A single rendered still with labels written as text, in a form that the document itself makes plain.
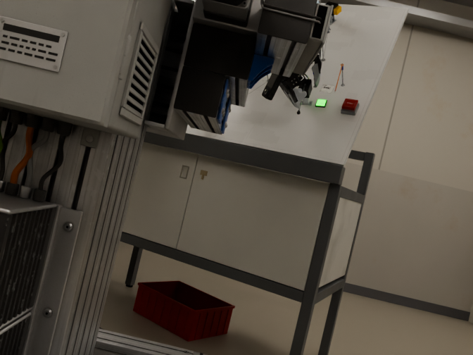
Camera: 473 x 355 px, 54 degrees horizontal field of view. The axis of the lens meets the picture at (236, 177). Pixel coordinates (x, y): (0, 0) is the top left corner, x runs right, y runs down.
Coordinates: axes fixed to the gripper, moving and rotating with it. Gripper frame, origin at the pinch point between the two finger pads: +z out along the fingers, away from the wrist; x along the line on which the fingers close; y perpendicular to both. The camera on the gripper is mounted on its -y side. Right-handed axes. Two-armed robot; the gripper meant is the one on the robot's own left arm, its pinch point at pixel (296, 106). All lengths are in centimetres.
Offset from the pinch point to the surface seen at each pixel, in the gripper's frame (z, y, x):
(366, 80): 14.8, 31.8, 7.2
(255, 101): 0.2, -8.6, 23.3
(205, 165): 4.3, -41.0, 12.4
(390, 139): 183, 93, 154
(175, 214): 13, -63, 10
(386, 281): 261, 15, 98
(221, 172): 7.5, -37.6, 6.4
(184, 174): 5, -50, 18
